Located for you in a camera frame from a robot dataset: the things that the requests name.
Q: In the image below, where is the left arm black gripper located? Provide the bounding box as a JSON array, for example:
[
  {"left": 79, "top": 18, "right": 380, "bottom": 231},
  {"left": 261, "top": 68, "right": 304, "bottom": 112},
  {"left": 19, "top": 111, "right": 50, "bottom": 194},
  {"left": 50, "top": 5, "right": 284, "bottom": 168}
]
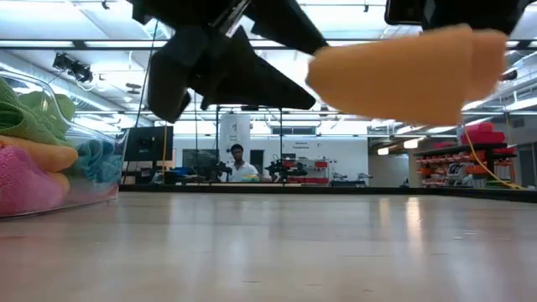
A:
[{"left": 132, "top": 0, "right": 329, "bottom": 111}]

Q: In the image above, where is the orange microfiber towel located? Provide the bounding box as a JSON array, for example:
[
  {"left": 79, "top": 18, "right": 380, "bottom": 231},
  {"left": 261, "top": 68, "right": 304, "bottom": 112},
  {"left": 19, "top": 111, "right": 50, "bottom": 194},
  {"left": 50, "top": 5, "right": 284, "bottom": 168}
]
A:
[
  {"left": 307, "top": 23, "right": 508, "bottom": 127},
  {"left": 0, "top": 134, "right": 80, "bottom": 194}
]

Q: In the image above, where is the clear plastic bin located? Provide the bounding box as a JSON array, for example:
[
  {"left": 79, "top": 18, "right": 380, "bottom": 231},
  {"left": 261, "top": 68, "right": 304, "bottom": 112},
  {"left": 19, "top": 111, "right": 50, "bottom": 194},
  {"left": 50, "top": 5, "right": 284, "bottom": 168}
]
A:
[{"left": 0, "top": 70, "right": 129, "bottom": 219}]

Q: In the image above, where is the blue microfiber towel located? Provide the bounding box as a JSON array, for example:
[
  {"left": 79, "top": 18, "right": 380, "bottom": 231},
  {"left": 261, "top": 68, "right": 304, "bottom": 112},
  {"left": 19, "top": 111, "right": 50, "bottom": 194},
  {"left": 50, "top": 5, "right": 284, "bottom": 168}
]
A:
[{"left": 66, "top": 139, "right": 125, "bottom": 185}]

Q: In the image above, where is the green microfiber towel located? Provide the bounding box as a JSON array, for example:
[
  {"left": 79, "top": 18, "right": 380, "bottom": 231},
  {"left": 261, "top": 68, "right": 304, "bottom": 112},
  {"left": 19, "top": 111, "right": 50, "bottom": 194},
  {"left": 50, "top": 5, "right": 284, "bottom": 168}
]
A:
[
  {"left": 0, "top": 77, "right": 72, "bottom": 147},
  {"left": 18, "top": 91, "right": 76, "bottom": 135}
]

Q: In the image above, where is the pink microfiber towel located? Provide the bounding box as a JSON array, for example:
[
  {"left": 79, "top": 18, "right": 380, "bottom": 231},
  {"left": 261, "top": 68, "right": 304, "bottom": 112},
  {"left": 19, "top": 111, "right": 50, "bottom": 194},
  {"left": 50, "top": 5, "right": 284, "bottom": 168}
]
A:
[
  {"left": 69, "top": 183, "right": 121, "bottom": 207},
  {"left": 0, "top": 145, "right": 70, "bottom": 217}
]

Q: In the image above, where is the white cabinet machine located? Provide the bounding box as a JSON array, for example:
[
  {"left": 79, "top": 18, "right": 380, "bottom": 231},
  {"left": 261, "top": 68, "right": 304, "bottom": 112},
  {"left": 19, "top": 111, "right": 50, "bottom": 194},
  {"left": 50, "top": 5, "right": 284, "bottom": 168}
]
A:
[{"left": 218, "top": 113, "right": 252, "bottom": 164}]

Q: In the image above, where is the person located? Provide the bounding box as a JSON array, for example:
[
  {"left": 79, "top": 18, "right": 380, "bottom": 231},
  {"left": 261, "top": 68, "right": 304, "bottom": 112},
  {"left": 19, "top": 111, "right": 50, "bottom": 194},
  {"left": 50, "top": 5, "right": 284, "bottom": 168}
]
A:
[{"left": 224, "top": 143, "right": 263, "bottom": 184}]

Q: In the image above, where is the red plastic bin stack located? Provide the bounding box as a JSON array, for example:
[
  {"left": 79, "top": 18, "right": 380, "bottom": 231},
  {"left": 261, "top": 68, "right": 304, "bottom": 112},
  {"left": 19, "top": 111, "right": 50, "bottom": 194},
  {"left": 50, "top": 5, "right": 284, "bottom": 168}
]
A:
[{"left": 460, "top": 121, "right": 507, "bottom": 146}]

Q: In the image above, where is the red and white workbench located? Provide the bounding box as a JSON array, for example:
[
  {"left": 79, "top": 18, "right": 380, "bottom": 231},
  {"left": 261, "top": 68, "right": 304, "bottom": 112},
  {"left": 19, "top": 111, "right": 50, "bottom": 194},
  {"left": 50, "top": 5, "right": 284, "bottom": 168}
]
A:
[{"left": 284, "top": 157, "right": 331, "bottom": 185}]

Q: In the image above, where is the black shelving unit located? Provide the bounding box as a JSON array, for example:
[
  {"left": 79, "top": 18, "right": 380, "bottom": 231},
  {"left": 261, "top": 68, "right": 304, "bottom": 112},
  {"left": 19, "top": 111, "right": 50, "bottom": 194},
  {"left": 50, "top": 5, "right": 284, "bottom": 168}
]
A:
[{"left": 413, "top": 142, "right": 519, "bottom": 189}]

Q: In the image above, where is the black monitor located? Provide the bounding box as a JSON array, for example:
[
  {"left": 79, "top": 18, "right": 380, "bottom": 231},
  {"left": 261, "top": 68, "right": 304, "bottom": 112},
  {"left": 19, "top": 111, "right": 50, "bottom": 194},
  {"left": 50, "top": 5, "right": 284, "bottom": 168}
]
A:
[{"left": 124, "top": 125, "right": 175, "bottom": 163}]

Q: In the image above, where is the white ventilation duct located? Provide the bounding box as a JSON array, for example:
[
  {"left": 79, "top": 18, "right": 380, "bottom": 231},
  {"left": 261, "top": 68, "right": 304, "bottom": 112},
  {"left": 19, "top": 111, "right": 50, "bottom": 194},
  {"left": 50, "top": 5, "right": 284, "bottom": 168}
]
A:
[{"left": 461, "top": 49, "right": 537, "bottom": 112}]

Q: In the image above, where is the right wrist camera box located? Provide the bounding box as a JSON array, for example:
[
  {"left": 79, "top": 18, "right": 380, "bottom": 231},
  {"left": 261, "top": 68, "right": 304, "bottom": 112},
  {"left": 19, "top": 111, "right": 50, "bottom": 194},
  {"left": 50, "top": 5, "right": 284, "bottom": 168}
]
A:
[{"left": 384, "top": 0, "right": 425, "bottom": 25}]

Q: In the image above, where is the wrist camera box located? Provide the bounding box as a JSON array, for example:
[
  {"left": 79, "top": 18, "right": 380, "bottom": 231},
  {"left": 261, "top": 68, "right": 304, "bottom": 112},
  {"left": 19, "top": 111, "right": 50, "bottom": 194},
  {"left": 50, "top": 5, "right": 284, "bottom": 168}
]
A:
[
  {"left": 147, "top": 27, "right": 211, "bottom": 123},
  {"left": 384, "top": 0, "right": 425, "bottom": 25}
]

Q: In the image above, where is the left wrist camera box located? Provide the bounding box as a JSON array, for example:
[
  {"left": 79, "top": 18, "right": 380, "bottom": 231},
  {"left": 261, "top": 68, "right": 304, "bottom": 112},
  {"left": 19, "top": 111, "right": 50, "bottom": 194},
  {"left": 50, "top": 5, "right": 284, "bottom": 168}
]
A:
[{"left": 147, "top": 27, "right": 211, "bottom": 123}]

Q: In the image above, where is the yellow hanging cable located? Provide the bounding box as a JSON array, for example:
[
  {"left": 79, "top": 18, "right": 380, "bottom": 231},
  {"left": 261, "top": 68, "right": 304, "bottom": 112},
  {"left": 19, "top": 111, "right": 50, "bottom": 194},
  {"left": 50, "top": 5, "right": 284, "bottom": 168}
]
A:
[
  {"left": 461, "top": 123, "right": 525, "bottom": 190},
  {"left": 161, "top": 122, "right": 169, "bottom": 169}
]

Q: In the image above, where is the black hanging cable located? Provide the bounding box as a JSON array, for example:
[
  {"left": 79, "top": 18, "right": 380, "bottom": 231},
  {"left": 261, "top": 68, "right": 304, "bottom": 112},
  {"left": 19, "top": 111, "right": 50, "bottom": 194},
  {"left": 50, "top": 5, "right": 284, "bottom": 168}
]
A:
[{"left": 133, "top": 18, "right": 159, "bottom": 127}]

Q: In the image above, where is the silver ventilation duct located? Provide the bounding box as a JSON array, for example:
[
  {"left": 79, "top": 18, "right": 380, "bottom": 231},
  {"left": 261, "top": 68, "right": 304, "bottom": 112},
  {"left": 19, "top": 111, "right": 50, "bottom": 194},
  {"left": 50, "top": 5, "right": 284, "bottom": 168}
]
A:
[{"left": 0, "top": 50, "right": 127, "bottom": 123}]

